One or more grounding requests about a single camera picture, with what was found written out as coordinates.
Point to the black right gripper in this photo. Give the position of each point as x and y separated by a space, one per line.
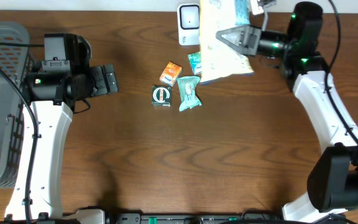
243 40

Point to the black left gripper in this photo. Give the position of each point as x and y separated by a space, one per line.
104 88

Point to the small teal box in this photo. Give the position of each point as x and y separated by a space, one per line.
195 62

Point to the black round-logo packet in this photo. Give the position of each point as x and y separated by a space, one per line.
161 95

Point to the small orange box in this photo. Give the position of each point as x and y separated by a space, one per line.
170 74

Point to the teal candy pouch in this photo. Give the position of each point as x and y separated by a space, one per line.
187 87

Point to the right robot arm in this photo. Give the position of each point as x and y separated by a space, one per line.
332 185

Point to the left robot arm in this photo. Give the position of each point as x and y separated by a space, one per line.
51 92

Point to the white barcode scanner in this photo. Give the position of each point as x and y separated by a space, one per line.
188 19

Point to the grey plastic shopping basket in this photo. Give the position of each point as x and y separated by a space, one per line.
16 60

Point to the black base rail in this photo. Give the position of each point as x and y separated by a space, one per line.
182 218

